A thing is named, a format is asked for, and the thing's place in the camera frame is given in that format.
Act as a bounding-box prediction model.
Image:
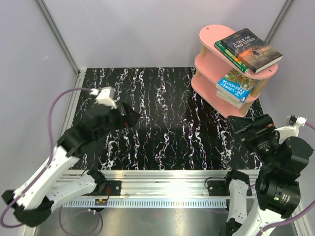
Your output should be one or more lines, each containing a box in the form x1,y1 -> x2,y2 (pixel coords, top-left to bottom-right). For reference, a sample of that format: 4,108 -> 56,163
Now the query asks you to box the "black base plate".
207,179 -> 230,197
92,180 -> 122,196

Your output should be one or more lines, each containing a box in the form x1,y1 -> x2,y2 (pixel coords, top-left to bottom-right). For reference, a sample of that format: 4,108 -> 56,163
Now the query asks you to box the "lime 65-storey treehouse book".
216,89 -> 231,100

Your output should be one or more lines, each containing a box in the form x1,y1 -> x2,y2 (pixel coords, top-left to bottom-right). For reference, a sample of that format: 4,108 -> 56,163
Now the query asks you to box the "purple cable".
0,88 -> 104,236
260,121 -> 315,232

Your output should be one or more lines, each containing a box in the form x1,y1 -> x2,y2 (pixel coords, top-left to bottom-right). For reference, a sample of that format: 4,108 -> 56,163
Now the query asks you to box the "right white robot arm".
220,114 -> 314,236

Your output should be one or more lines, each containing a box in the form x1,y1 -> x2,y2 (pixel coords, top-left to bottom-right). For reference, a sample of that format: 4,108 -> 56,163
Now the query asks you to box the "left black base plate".
92,180 -> 122,196

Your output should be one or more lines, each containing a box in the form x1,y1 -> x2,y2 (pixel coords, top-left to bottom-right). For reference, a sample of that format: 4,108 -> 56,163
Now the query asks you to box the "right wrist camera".
276,115 -> 307,140

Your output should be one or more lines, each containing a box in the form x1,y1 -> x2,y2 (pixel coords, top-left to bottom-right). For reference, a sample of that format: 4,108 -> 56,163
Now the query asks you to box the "blue 26-storey treehouse book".
216,69 -> 256,103

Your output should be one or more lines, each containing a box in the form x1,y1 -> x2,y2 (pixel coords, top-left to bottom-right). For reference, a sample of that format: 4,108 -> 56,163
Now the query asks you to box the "slotted cable duct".
63,198 -> 227,208

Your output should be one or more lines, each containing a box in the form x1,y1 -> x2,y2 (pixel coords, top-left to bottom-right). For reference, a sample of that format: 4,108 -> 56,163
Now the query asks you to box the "blue paperback book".
223,98 -> 244,108

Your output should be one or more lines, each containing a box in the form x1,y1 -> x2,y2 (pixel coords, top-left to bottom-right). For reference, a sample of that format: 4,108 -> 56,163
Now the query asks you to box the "black marble pattern mat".
72,67 -> 262,170

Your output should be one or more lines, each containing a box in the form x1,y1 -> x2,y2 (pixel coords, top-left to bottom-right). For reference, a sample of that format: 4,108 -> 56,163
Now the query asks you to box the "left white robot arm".
1,102 -> 140,227

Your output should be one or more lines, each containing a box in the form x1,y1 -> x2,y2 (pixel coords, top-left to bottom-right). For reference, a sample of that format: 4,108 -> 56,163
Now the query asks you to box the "aluminium rail frame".
22,0 -> 315,236

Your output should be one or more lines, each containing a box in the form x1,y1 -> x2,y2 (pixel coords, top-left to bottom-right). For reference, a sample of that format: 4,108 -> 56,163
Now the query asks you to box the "dark Tale of Two Cities book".
220,28 -> 283,73

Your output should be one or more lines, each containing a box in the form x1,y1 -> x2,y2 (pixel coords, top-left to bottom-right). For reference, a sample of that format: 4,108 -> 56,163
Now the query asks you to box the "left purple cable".
0,88 -> 104,236

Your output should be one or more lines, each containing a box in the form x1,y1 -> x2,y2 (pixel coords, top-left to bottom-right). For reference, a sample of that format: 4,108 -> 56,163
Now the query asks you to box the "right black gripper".
228,113 -> 281,170

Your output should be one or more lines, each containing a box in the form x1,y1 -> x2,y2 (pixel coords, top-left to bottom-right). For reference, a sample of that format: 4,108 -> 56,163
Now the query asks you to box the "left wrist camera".
89,87 -> 117,109

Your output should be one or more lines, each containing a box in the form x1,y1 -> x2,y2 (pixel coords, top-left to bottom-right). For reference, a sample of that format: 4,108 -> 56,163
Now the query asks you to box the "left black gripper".
94,100 -> 140,142

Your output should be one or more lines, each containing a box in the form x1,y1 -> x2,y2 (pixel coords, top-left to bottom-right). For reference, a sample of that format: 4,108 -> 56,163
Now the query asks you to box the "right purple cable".
260,121 -> 315,232

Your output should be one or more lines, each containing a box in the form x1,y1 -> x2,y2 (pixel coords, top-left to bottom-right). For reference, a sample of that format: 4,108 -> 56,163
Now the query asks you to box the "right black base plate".
207,179 -> 230,197

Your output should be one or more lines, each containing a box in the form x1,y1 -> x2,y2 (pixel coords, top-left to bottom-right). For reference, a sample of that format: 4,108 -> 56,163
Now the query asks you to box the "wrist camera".
89,87 -> 117,109
276,115 -> 307,140

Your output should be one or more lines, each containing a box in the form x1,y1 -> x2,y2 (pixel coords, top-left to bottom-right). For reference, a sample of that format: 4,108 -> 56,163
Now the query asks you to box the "pink three-tier shelf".
191,25 -> 278,117

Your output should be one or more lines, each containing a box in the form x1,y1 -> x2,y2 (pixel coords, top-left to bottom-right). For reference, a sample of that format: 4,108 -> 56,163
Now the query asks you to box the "green 104-storey treehouse book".
214,41 -> 249,73

